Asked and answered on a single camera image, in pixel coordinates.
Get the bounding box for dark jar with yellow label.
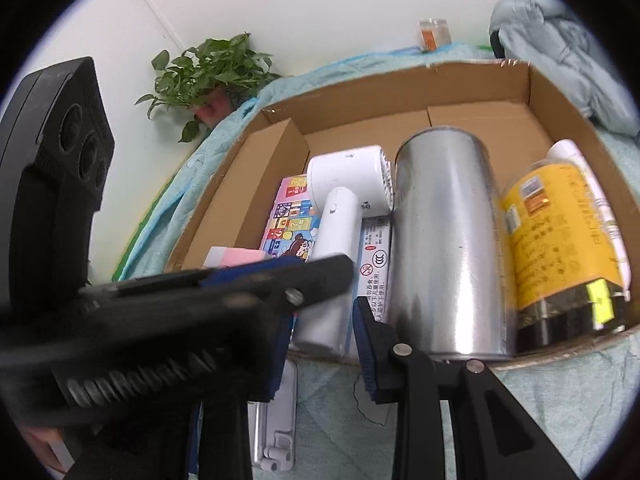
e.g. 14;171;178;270
500;157;632;356

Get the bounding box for cardboard box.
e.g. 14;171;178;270
165;59;640;373

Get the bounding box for pink sticky notes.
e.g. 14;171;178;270
202;246;273;272

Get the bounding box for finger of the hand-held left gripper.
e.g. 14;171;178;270
79;254;357;311
0;295;271;428

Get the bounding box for colourful picture book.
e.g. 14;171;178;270
259;174;323;263

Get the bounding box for silver metal tumbler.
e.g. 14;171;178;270
387;127;518;363

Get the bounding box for white tube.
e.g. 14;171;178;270
546;139;632;291

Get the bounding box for clear jar with orange label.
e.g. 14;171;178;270
419;18;452;53

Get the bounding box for white printed carton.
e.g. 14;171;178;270
350;216;392;323

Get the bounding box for white handheld fan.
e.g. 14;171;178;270
291;145;398;356

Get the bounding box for green potted plant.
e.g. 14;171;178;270
135;32;281;143

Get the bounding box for light blue padded jacket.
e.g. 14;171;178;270
489;0;640;138

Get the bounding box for white folding phone stand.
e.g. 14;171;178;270
248;359;299;472

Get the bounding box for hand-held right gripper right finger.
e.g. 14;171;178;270
351;296;578;480

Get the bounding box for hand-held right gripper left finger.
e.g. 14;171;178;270
197;310;292;480

